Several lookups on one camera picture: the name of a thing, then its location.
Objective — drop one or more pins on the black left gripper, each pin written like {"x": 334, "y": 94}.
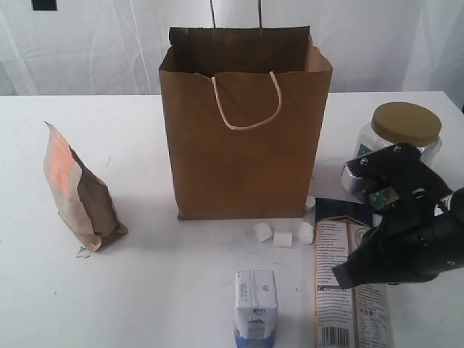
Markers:
{"x": 44, "y": 4}

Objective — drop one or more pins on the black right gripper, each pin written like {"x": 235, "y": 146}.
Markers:
{"x": 415, "y": 256}

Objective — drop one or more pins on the white marshmallow left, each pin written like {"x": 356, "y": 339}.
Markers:
{"x": 263, "y": 232}

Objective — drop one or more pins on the white blue milk carton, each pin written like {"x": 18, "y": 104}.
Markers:
{"x": 256, "y": 309}

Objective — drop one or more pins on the white marshmallow right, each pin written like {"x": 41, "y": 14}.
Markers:
{"x": 306, "y": 232}

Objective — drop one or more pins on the clear nut jar gold lid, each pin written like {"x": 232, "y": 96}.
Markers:
{"x": 393, "y": 123}

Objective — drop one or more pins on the long noodle package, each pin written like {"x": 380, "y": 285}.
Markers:
{"x": 357, "y": 317}

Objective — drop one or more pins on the brown paper shopping bag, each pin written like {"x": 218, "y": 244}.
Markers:
{"x": 243, "y": 111}

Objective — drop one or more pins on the white marshmallow by bag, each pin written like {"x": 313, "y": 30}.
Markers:
{"x": 310, "y": 202}

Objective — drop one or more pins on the torn kraft paper pouch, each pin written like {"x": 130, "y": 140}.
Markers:
{"x": 83, "y": 200}

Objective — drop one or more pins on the white marshmallow middle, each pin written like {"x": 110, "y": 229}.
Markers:
{"x": 283, "y": 239}

